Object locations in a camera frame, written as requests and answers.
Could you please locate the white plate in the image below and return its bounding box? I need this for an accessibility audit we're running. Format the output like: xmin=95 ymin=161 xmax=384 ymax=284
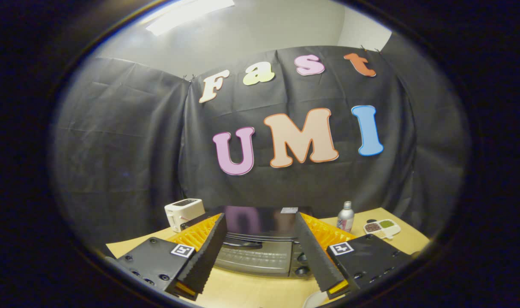
xmin=303 ymin=291 xmax=330 ymax=308

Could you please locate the white toaster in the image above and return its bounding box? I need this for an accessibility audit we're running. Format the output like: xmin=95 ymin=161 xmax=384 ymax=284
xmin=164 ymin=198 xmax=206 ymax=233

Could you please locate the black toaster oven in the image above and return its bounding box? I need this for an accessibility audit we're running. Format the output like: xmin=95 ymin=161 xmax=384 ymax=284
xmin=181 ymin=205 xmax=318 ymax=278

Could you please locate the silver bottle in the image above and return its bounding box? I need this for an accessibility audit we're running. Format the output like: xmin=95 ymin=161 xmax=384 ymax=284
xmin=336 ymin=201 xmax=355 ymax=234

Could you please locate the white divided food dish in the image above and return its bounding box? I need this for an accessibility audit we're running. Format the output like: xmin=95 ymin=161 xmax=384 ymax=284
xmin=363 ymin=219 xmax=401 ymax=240

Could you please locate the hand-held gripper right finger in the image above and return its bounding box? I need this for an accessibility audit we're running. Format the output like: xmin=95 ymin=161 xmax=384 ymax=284
xmin=294 ymin=212 xmax=415 ymax=300

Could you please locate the black backdrop cloth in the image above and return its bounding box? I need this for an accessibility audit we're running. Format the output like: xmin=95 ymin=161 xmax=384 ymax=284
xmin=50 ymin=43 xmax=471 ymax=253

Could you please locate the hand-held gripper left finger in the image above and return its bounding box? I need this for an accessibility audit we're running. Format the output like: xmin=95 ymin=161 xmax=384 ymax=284
xmin=116 ymin=213 xmax=229 ymax=301

